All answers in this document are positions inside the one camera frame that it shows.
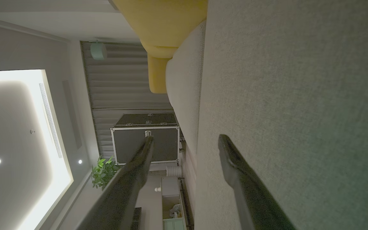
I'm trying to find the white cabinet with shelf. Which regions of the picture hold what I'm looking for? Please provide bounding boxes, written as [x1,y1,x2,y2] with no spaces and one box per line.
[154,176,188,230]

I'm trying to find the grey sofa seat cushion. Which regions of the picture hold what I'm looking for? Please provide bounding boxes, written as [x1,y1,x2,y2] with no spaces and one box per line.
[166,19,207,154]

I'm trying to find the grey pleated curtain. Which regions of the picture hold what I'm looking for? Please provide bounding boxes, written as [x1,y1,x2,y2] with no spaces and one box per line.
[81,41,175,160]

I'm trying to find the large grey sofa seat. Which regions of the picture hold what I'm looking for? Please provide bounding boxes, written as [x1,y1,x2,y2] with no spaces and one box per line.
[194,0,368,230]

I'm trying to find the black flight case metal edges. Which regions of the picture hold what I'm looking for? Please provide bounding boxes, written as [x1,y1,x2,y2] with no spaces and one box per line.
[111,113,180,165]

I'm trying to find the round pale green speaker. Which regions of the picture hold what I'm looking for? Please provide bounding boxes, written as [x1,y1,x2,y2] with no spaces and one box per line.
[90,42,108,61]

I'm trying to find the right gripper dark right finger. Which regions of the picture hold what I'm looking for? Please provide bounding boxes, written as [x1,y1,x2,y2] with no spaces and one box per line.
[218,134,297,230]

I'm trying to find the green potted plant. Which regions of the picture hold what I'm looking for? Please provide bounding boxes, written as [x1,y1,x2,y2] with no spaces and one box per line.
[91,156,120,189]

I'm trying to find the wide yellow sofa back cushion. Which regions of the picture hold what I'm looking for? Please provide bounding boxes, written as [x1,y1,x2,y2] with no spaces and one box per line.
[112,0,209,58]

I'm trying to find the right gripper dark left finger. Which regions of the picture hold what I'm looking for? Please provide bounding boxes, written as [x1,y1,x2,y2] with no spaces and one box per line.
[75,136,155,230]

